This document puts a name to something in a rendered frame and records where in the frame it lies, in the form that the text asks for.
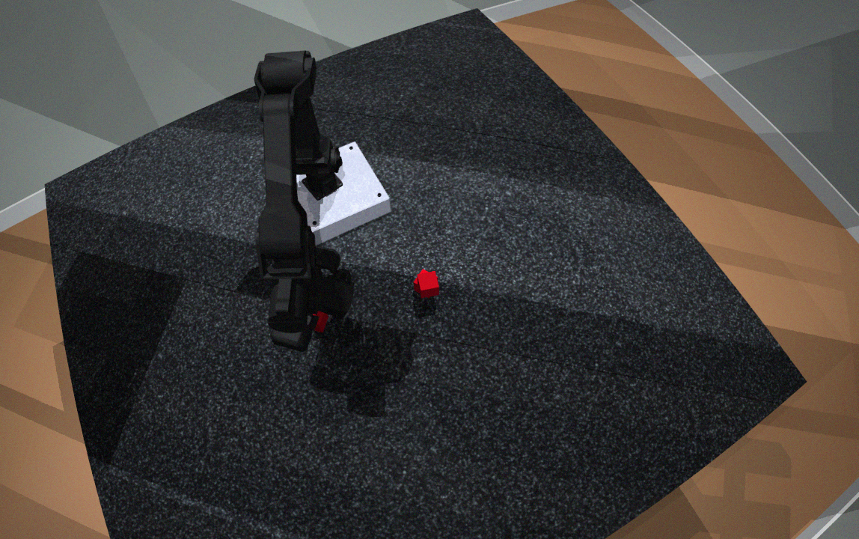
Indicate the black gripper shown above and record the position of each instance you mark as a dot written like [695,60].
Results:
[327,259]

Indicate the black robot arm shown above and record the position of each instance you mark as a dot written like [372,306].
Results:
[293,145]

